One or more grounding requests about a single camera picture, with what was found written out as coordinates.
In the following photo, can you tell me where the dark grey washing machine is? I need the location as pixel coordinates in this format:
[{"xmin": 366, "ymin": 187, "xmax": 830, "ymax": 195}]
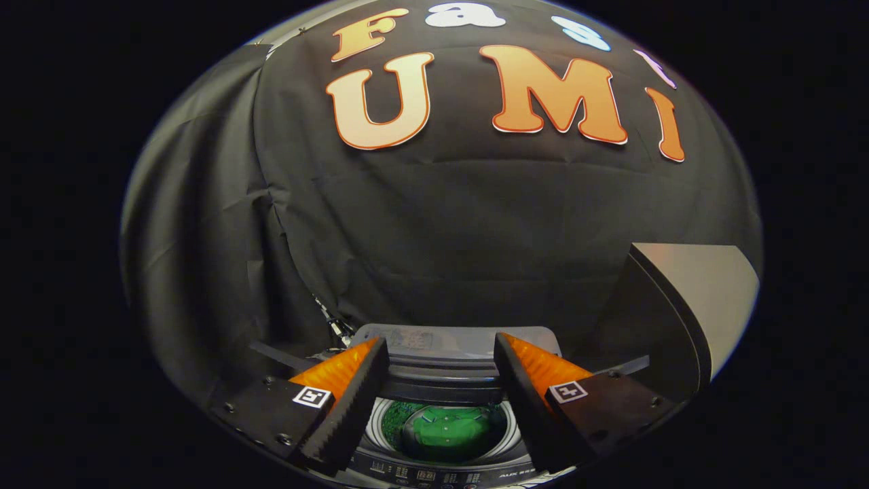
[{"xmin": 248, "ymin": 324, "xmax": 652, "ymax": 489}]

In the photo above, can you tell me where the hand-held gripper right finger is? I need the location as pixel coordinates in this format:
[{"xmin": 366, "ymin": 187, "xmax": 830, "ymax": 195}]
[{"xmin": 492, "ymin": 332, "xmax": 681, "ymax": 476}]

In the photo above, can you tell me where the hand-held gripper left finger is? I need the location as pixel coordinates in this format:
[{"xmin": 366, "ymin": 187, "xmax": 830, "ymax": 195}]
[{"xmin": 204, "ymin": 337, "xmax": 390, "ymax": 477}]

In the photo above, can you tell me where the green polo shirt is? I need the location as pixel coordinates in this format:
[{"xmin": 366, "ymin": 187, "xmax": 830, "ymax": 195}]
[{"xmin": 382, "ymin": 401, "xmax": 510, "ymax": 463}]

